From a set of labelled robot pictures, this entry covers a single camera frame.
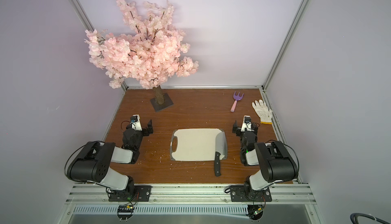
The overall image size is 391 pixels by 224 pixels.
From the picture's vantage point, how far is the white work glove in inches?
40.2

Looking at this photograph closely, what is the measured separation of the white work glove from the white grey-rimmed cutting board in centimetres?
30

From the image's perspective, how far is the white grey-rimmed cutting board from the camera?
87 cm
